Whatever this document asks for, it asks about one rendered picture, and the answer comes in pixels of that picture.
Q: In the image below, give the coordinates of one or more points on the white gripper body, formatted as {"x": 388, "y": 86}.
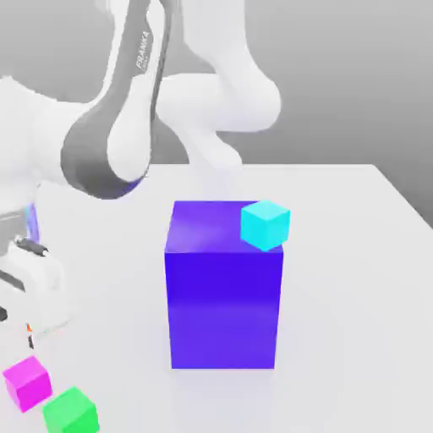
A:
{"x": 40, "y": 291}

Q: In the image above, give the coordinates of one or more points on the small green cube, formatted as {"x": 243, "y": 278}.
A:
{"x": 71, "y": 412}

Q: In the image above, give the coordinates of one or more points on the large blue box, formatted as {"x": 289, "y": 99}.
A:
{"x": 223, "y": 304}

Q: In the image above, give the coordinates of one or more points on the small cyan cube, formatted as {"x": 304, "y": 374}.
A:
{"x": 265, "y": 225}

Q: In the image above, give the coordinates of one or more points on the small magenta cube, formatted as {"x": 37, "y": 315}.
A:
{"x": 27, "y": 384}

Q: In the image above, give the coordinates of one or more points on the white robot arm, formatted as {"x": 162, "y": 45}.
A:
{"x": 223, "y": 101}

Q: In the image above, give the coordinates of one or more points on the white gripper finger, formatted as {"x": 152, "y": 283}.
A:
{"x": 31, "y": 341}

